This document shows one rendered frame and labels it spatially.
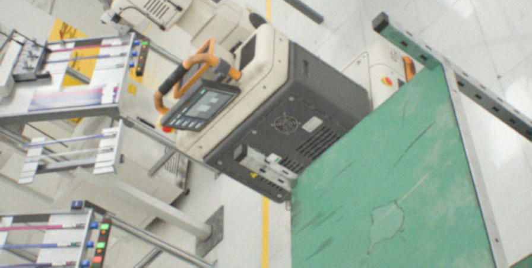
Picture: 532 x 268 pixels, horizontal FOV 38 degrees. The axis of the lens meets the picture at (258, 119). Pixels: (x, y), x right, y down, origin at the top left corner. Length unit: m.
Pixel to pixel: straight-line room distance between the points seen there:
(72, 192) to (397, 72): 2.40
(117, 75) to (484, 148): 2.39
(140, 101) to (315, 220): 3.47
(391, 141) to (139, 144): 3.32
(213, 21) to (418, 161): 1.70
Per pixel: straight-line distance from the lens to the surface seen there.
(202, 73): 2.68
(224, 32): 2.97
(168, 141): 4.35
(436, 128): 1.38
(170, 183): 4.64
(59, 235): 3.69
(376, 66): 3.07
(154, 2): 2.87
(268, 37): 2.68
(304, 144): 2.80
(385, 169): 1.44
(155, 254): 3.94
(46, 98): 4.49
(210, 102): 2.63
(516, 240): 2.52
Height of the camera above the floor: 1.73
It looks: 23 degrees down
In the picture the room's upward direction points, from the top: 59 degrees counter-clockwise
